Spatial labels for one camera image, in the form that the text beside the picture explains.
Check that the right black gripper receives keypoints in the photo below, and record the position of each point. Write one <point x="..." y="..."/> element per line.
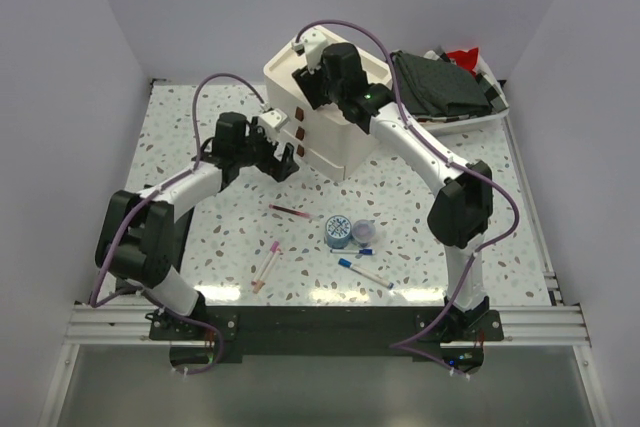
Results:
<point x="309" y="83"/>

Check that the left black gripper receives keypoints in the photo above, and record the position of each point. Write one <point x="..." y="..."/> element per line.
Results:
<point x="286" y="166"/>

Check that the cream bottom drawer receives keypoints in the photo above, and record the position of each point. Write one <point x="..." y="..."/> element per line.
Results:
<point x="316" y="161"/>

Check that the cream drawer cabinet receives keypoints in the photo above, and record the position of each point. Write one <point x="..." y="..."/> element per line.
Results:
<point x="325" y="129"/>

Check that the blue patterned round jar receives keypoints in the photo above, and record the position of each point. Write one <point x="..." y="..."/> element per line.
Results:
<point x="338" y="232"/>

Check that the clear purple round jar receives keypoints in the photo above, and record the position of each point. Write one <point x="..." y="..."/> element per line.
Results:
<point x="363" y="232"/>

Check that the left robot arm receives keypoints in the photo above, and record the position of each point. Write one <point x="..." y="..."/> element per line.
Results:
<point x="200" y="180"/>

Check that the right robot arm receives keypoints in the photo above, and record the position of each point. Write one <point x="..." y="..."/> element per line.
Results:
<point x="463" y="201"/>

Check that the dark red pen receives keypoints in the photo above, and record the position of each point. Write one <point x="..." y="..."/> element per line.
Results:
<point x="295" y="213"/>

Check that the pink capped marker upper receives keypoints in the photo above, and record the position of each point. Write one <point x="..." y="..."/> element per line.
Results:
<point x="264" y="264"/>

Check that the dark green folded cloth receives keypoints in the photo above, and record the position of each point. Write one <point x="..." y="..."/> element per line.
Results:
<point x="436" y="90"/>

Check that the white tray of cloths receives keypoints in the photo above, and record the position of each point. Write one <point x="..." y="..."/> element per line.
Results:
<point x="491" y="87"/>

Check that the short blue marker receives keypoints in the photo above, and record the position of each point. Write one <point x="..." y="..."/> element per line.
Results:
<point x="360" y="251"/>

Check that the red cloth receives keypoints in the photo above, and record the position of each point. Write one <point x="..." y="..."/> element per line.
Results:
<point x="466" y="59"/>

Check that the long blue marker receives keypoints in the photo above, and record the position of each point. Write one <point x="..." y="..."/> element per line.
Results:
<point x="365" y="273"/>

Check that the black mat with blue trim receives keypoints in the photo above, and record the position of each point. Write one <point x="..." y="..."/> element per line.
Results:
<point x="177" y="237"/>

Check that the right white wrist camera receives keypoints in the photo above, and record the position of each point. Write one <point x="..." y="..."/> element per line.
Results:
<point x="311" y="45"/>

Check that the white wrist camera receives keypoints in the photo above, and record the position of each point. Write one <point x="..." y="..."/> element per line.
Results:
<point x="272" y="122"/>
<point x="311" y="45"/>

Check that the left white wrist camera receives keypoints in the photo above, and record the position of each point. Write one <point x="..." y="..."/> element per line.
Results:
<point x="272" y="122"/>

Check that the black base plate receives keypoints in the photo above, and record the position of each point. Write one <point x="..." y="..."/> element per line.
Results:
<point x="229" y="334"/>

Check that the aluminium rail frame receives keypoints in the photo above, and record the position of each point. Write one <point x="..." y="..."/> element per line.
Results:
<point x="111" y="373"/>

